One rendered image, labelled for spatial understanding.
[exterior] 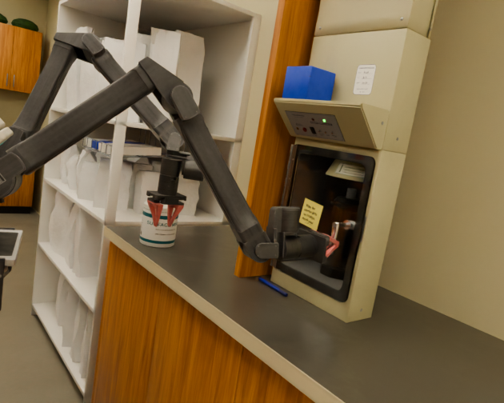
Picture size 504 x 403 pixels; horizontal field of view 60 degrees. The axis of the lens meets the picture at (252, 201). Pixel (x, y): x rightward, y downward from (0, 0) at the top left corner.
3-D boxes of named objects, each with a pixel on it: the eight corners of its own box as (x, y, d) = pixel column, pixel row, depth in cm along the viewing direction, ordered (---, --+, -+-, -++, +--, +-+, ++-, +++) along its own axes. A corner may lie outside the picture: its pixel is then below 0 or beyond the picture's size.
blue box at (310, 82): (306, 104, 132) (310, 73, 130) (330, 105, 124) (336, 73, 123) (281, 97, 125) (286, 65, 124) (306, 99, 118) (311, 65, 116)
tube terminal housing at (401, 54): (322, 274, 159) (364, 56, 147) (399, 311, 134) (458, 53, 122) (270, 280, 143) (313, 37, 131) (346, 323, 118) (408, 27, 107)
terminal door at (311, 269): (274, 266, 141) (295, 143, 135) (346, 305, 118) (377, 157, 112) (271, 267, 141) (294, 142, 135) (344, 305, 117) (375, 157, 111)
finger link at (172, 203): (181, 229, 130) (186, 198, 129) (159, 229, 126) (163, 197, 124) (170, 223, 136) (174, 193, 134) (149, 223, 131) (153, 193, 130)
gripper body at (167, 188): (186, 202, 130) (190, 178, 128) (154, 201, 123) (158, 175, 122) (176, 197, 135) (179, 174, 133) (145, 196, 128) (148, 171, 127)
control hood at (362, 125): (295, 137, 136) (301, 104, 134) (382, 149, 111) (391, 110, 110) (267, 131, 128) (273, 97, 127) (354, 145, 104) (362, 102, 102)
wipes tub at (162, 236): (164, 237, 174) (170, 201, 171) (180, 247, 164) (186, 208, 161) (133, 238, 165) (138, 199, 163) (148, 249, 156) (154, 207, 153)
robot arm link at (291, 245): (266, 258, 105) (282, 262, 101) (268, 229, 105) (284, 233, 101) (287, 256, 110) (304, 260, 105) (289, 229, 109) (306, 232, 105)
